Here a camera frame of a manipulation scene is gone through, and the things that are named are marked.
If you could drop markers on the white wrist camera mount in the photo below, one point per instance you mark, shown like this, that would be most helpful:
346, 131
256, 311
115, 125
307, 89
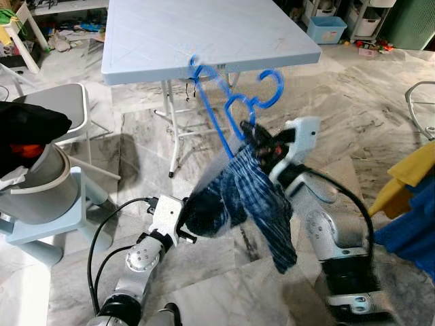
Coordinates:
165, 217
302, 139

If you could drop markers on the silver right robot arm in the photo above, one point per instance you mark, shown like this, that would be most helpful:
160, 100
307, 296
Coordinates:
326, 231

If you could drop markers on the light blue storage bin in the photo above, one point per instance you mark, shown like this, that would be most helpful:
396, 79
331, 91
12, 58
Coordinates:
326, 30

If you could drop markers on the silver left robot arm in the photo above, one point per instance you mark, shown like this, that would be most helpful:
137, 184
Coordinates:
139, 261

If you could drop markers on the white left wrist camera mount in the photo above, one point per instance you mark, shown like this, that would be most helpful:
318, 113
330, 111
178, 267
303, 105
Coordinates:
165, 217

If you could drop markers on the green cabinet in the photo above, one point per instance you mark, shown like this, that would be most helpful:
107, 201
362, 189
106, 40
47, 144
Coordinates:
408, 24

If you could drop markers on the white tubular bouncer frame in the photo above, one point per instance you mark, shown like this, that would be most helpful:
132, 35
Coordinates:
408, 112

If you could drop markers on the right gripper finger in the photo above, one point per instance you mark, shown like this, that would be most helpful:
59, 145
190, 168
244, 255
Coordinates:
253, 136

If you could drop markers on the grey white-framed chair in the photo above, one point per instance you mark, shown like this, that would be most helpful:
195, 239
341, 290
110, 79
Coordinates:
61, 109

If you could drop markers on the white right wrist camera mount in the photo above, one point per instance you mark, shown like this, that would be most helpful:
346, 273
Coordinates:
302, 139

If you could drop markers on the yellow shirt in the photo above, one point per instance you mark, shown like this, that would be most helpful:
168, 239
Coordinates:
408, 173

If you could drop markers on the blue shirt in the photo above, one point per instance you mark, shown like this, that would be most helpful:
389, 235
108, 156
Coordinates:
411, 238

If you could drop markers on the blue plaid garment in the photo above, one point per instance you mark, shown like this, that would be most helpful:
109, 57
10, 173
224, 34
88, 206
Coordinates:
258, 197

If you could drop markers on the light blue folding table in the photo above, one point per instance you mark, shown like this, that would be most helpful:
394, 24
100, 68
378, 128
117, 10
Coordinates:
204, 34

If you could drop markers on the blue plastic hanger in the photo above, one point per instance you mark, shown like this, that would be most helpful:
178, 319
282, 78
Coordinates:
279, 88

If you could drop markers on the light blue plastic stool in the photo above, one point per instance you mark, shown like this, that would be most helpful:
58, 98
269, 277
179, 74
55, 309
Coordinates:
75, 224

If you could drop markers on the white laundry basket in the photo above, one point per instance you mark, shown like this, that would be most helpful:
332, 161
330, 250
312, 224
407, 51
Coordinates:
41, 193

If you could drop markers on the black garment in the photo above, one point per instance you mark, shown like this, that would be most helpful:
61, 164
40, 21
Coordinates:
30, 125

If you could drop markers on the white storage shelf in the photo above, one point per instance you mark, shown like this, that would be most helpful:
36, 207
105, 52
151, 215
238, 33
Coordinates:
367, 20

